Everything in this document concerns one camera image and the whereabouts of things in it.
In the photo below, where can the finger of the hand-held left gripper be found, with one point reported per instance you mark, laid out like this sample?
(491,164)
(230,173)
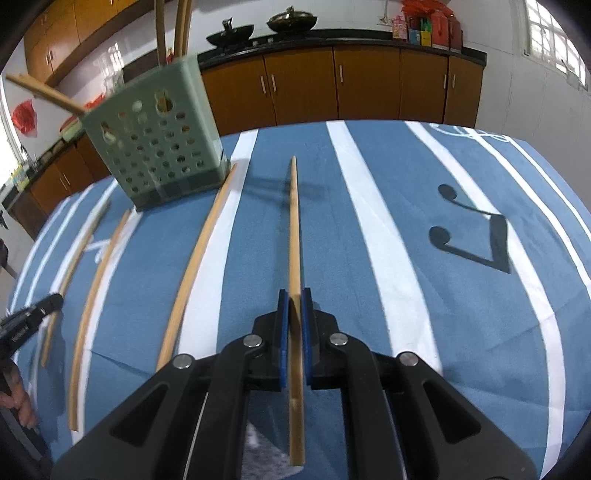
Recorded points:
(44,310)

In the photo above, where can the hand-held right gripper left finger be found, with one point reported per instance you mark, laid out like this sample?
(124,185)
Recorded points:
(282,341)

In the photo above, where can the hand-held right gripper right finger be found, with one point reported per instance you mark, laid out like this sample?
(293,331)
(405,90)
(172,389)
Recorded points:
(308,341)

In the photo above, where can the wooden chopstick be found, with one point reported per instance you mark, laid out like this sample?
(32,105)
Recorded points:
(203,244)
(179,23)
(294,230)
(159,27)
(84,323)
(41,92)
(188,23)
(78,265)

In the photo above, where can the green perforated utensil holder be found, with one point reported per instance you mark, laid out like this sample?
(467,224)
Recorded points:
(189,81)

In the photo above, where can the person's left hand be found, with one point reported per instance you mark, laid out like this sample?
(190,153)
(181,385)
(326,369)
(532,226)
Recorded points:
(16,392)

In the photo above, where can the yellow detergent bottle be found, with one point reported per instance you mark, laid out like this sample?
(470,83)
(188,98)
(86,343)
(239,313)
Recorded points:
(19,180)

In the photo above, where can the blue white striped tablecloth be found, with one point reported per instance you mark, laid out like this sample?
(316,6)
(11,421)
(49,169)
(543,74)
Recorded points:
(323,207)

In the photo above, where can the metal sink faucet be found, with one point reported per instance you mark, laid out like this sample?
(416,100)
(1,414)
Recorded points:
(32,157)

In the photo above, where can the green plastic basin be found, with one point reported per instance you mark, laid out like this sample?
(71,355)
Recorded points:
(71,131)

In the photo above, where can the red white plastic bags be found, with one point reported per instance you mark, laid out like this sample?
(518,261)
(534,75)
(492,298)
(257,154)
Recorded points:
(97,101)

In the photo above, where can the dark wooden cutting board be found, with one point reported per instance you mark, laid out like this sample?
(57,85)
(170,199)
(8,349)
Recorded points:
(138,69)

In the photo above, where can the wooden base cabinets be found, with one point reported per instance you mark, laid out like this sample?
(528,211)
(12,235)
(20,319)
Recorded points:
(369,83)

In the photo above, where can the black gas stove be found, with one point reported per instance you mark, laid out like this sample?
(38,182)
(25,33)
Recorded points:
(265,40)

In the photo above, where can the black kitchen countertop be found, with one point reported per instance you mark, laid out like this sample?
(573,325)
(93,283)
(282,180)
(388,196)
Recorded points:
(369,44)

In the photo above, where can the black open wok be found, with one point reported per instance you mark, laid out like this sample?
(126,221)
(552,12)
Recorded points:
(231,32)

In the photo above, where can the black lidded wok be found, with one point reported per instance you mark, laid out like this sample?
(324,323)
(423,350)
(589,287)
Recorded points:
(292,19)

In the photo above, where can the pink labelled bottle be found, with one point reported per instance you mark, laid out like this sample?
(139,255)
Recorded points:
(400,28)

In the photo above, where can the yellow green carton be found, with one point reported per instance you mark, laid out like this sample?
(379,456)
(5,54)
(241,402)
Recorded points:
(425,34)

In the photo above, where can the red plastic jug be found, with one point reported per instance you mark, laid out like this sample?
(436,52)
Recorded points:
(441,31)

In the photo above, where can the dark red jug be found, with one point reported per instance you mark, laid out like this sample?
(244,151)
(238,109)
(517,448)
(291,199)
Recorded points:
(455,34)

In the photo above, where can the barred glass window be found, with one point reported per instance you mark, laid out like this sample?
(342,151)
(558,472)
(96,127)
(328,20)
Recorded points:
(549,27)

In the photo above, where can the red wall-hung plastic bag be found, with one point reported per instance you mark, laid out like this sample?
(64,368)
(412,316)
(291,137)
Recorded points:
(24,117)

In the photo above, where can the wooden wall cabinets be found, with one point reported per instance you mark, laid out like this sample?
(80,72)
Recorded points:
(69,32)

